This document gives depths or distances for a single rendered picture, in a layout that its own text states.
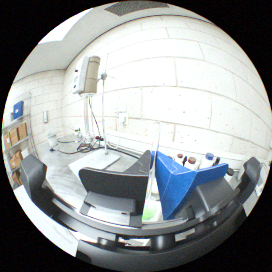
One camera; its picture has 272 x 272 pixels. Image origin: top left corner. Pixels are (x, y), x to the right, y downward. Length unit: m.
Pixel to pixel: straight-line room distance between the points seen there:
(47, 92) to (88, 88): 2.13
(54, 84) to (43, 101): 0.52
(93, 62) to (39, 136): 2.21
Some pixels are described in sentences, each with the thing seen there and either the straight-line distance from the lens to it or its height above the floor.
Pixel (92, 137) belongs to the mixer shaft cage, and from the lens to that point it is 0.48.
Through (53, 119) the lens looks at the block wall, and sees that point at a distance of 2.46.
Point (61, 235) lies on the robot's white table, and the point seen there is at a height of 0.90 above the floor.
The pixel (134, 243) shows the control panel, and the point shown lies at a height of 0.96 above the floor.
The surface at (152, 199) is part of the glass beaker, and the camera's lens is 0.17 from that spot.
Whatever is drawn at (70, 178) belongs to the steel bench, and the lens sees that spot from 0.51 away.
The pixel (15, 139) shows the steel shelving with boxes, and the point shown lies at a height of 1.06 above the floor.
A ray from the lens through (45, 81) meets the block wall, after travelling 2.61.
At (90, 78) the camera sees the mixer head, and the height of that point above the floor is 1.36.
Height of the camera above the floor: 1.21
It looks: 18 degrees down
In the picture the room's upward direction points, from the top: 1 degrees clockwise
